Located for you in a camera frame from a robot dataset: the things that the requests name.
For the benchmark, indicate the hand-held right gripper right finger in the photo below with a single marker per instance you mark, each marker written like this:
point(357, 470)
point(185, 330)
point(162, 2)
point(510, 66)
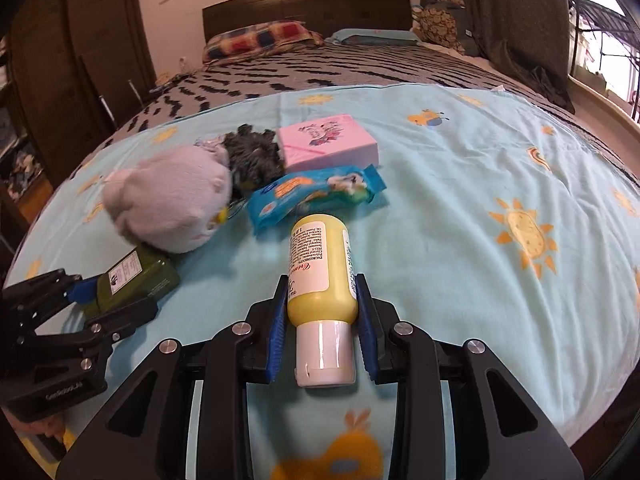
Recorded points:
point(366, 336)

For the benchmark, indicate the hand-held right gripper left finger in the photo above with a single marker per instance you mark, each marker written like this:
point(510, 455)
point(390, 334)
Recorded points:
point(276, 336)

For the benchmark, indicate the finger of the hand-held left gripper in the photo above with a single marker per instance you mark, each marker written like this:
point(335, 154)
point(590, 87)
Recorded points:
point(82, 291)
point(131, 314)

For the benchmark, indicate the olive green box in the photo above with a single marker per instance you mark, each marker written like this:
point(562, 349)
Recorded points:
point(140, 272)

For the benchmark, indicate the yellow lotion bottle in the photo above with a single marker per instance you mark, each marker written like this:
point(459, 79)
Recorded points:
point(320, 270)

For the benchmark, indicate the white box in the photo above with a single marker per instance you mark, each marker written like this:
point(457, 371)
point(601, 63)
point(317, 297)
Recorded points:
point(325, 147)

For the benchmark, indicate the pink plush toy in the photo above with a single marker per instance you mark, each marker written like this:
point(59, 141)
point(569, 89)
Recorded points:
point(170, 200)

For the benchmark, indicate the light blue printed blanket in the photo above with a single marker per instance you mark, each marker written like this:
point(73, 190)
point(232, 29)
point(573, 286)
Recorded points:
point(450, 240)

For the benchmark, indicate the blue wet wipes packet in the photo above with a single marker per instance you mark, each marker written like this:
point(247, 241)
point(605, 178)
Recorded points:
point(305, 195)

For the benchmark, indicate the dark grey fuzzy toy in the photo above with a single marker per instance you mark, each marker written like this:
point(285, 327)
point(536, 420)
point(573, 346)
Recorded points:
point(255, 160)

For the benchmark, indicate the dark wooden wardrobe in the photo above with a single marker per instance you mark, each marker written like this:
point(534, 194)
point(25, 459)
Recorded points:
point(85, 50)

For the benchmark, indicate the grey zigzag bedspread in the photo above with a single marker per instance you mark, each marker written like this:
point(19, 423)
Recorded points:
point(380, 67)

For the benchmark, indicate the colourful plaid pillow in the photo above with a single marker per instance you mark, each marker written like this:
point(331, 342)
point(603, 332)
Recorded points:
point(255, 40)

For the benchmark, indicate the light blue pillow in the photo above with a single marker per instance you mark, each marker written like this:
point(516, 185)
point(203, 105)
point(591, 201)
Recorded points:
point(370, 36)

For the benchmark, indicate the patterned cushion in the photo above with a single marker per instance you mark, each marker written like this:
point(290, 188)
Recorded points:
point(440, 22)

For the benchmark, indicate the dark wooden headboard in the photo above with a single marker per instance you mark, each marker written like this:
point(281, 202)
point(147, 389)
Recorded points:
point(305, 5)

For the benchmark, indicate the brown curtain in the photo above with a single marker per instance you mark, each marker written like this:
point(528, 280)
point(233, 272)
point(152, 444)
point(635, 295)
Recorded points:
point(510, 15)

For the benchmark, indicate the metal window rack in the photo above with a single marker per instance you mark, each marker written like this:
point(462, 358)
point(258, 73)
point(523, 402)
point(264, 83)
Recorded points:
point(600, 30)

